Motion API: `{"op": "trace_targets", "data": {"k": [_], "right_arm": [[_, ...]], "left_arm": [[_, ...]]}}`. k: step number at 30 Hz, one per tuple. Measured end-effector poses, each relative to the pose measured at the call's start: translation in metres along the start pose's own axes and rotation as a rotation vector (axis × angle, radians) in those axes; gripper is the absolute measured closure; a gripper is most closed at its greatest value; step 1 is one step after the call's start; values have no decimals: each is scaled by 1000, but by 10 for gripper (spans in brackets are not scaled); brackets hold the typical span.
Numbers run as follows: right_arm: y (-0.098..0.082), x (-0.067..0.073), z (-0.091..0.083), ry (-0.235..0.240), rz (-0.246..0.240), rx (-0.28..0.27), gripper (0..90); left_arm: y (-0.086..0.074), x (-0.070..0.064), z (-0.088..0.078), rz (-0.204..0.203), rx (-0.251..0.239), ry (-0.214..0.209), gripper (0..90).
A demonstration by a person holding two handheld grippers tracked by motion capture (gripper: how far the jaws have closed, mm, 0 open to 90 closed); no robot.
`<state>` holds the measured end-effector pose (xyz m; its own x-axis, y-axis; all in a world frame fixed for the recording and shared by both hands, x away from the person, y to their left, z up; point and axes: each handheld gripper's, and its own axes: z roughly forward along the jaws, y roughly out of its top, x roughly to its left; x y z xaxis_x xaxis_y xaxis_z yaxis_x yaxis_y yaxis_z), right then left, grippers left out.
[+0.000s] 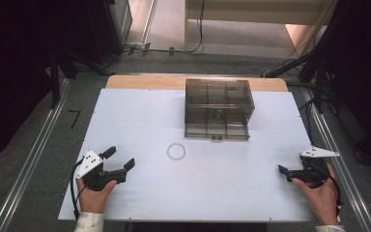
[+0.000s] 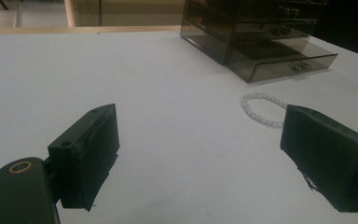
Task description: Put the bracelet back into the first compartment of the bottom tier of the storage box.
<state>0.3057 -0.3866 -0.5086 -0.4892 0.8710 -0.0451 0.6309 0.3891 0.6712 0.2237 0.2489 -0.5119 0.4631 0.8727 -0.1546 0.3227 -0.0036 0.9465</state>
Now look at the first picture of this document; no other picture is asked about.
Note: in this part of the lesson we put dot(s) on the wooden table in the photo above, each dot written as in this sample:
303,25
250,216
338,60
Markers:
145,82

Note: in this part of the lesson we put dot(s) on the dark cabinet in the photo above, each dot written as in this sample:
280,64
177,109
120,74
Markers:
109,25

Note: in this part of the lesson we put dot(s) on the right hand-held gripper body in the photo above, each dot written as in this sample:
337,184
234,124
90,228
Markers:
312,174

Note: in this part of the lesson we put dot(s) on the person's right hand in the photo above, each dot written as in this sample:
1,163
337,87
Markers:
323,203

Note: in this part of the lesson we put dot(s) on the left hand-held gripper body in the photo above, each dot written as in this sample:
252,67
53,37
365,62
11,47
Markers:
91,167

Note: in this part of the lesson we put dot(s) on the white table board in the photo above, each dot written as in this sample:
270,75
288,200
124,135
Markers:
180,190

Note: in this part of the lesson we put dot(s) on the black curtain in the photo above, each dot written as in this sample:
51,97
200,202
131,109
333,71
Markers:
9,80
367,80

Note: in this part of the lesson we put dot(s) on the smoky transparent drawer box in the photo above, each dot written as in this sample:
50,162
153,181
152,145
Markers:
217,109

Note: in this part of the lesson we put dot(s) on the black metal stand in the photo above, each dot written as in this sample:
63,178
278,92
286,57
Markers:
55,80
317,74

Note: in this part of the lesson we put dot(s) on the person's left hand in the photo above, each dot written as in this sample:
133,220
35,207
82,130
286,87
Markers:
91,199

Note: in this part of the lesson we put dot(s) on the aluminium floor rail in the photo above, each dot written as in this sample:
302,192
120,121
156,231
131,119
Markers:
341,167
29,167

